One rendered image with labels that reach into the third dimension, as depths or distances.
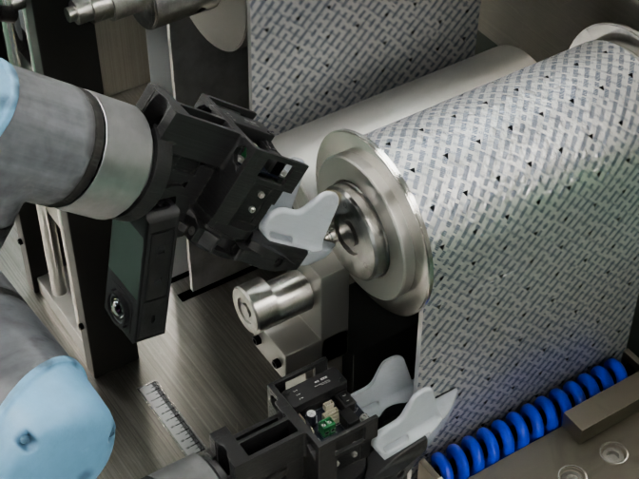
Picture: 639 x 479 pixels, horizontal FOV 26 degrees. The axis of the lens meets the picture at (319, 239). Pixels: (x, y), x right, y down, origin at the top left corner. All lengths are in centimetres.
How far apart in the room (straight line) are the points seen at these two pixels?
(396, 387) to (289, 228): 20
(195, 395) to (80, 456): 64
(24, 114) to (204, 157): 15
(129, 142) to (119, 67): 89
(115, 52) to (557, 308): 76
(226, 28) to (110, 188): 33
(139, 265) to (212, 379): 49
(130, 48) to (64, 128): 91
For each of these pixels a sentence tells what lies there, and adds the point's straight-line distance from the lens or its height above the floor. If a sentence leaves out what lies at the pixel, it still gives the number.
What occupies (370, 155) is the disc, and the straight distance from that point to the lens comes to 98.
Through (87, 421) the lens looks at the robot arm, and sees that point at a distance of 72.
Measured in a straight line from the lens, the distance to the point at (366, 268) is 101.
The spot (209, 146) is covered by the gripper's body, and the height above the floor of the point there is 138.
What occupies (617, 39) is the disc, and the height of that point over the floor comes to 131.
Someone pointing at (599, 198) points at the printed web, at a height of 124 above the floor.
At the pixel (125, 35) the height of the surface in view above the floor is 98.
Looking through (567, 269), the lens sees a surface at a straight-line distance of 111.
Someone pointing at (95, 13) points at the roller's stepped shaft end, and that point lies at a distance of 110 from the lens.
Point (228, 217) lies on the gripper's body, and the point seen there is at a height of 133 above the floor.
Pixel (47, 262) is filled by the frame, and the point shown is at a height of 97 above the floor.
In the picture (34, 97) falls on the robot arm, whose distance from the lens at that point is 80.
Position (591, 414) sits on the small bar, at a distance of 118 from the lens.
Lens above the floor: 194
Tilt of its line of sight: 43 degrees down
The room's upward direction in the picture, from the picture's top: straight up
